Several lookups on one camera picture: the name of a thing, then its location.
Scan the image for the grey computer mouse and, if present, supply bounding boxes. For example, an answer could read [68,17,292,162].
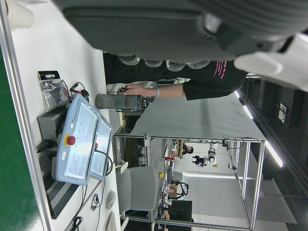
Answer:
[105,190,116,209]

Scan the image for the black power plug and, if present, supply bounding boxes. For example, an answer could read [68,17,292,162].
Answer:
[36,139,58,154]

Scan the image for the grey padded cylinder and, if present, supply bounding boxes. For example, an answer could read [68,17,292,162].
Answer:
[95,93,154,110]

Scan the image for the black finned box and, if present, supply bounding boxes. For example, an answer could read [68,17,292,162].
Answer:
[44,174,80,219]

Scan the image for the black earphones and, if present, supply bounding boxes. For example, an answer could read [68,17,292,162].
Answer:
[90,193,101,210]

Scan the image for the grey metal box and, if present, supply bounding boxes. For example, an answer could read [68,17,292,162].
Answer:
[37,105,73,145]

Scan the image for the aluminium frame cell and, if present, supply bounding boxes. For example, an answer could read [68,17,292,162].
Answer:
[113,134,267,231]

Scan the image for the grey office chair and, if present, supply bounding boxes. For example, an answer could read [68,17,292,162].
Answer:
[115,166,161,214]

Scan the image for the person in black shirt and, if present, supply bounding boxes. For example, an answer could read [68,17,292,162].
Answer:
[103,52,248,102]

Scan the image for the black pendant cable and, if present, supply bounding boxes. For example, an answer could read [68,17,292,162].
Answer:
[95,148,114,178]

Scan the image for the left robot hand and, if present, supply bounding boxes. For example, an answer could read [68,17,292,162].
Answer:
[51,0,308,92]

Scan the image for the grey teach pendant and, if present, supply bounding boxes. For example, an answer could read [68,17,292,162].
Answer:
[51,93,101,186]
[90,115,115,181]

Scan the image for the distant seated person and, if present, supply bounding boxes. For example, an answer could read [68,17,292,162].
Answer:
[182,144,194,156]

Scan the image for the clear plastic parts bag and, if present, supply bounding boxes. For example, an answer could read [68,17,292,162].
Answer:
[37,70,70,113]

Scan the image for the green conveyor belt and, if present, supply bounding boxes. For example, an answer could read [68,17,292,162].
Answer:
[0,45,46,231]

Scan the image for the white keyboard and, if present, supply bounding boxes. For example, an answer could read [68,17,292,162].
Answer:
[104,211,118,231]

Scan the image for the grey screen panel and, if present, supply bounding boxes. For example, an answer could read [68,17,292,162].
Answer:
[131,92,267,140]

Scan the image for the red black cable connector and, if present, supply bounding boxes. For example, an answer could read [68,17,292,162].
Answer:
[69,82,90,103]

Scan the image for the white paper cup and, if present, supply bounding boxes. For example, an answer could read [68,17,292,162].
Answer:
[6,0,35,29]

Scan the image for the black cable coil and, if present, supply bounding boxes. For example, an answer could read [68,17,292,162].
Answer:
[71,216,84,231]

